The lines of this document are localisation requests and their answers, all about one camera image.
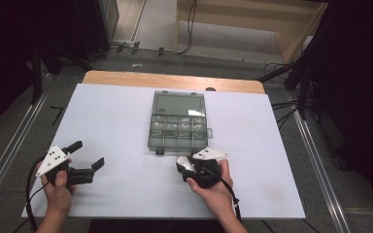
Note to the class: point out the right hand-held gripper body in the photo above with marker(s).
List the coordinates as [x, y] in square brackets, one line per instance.
[209, 174]

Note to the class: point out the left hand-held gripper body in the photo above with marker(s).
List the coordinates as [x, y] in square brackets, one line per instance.
[54, 160]

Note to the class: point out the small white plastic packet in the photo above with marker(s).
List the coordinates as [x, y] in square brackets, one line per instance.
[186, 162]

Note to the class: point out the grey transparent compartment box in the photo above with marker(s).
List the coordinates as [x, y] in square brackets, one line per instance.
[178, 129]

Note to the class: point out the person's right hand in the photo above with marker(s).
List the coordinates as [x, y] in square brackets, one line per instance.
[221, 197]

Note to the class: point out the person's left hand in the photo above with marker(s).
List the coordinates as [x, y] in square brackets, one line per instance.
[57, 199]

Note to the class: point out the group of small pale parts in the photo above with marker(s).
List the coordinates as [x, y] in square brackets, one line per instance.
[185, 123]

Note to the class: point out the person's dark clothing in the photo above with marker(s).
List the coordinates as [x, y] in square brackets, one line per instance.
[152, 227]

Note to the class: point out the black metal stand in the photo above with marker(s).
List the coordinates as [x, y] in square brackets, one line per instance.
[37, 64]

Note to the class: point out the wooden board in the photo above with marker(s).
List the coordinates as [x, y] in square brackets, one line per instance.
[162, 81]

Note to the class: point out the dark cabinet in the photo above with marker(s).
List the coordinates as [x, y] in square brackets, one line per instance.
[94, 26]

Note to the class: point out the black tripod stand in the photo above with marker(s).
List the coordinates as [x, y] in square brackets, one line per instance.
[299, 81]

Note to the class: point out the light wooden cabinet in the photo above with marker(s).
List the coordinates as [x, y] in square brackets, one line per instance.
[239, 19]

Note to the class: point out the aluminium floor rail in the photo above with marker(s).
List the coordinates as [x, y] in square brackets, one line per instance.
[317, 161]
[13, 145]

